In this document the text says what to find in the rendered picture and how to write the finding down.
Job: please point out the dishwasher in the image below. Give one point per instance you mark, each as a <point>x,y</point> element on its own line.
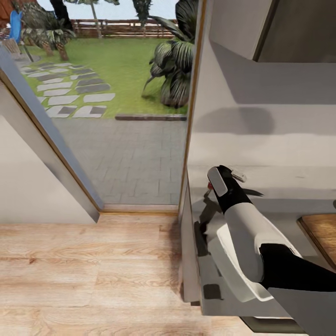
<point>268,324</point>

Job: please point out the bowl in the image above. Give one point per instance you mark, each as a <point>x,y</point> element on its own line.
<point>257,289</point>

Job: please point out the parer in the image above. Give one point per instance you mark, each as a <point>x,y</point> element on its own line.
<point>245,190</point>

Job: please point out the cabinet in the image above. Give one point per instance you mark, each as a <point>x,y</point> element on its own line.
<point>276,31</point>

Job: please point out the cutting board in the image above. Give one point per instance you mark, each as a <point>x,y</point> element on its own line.
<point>322,229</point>

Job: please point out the fixed window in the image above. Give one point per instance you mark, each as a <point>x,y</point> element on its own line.
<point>109,86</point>

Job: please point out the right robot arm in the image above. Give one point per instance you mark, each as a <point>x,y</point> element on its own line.
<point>305,290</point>

